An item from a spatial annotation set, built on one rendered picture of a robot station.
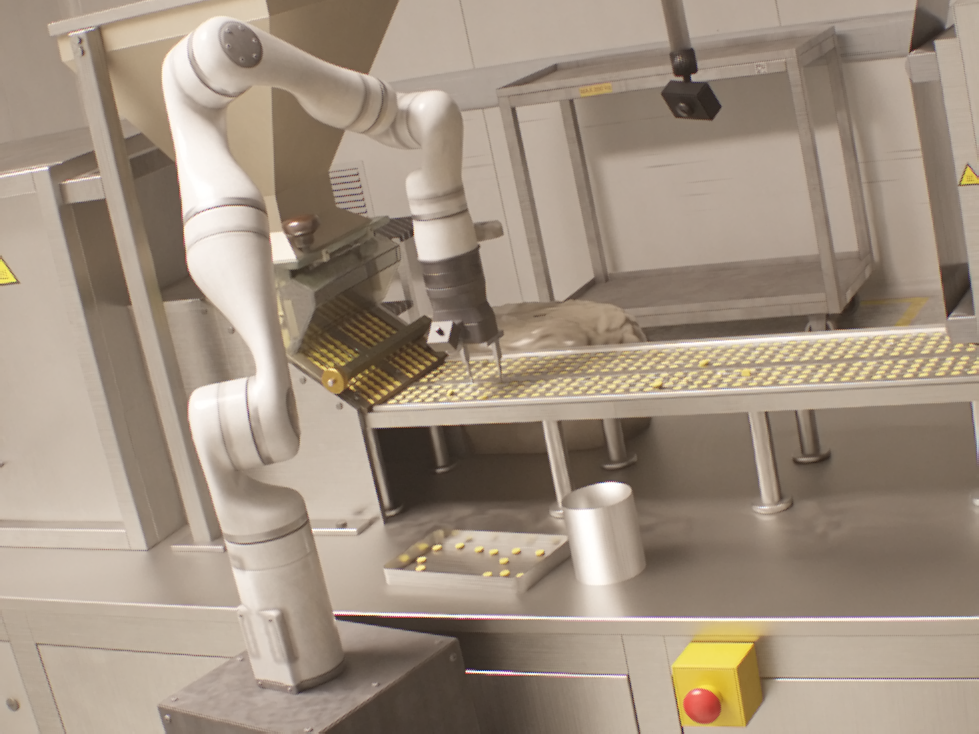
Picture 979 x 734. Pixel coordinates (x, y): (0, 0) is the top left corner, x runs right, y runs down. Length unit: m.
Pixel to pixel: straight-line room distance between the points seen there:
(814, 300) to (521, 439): 3.05
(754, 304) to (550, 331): 3.12
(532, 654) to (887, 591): 0.40
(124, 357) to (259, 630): 0.65
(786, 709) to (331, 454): 0.75
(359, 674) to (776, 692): 0.44
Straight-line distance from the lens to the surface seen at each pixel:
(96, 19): 2.25
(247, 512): 1.79
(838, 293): 5.39
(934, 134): 1.95
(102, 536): 2.46
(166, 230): 2.48
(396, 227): 6.35
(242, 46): 1.94
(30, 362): 2.47
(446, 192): 2.15
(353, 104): 2.05
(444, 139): 2.13
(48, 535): 2.53
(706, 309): 5.52
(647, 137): 6.16
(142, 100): 2.28
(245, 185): 1.88
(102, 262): 2.37
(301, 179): 2.32
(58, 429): 2.48
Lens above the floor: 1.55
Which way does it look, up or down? 15 degrees down
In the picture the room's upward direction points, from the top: 12 degrees counter-clockwise
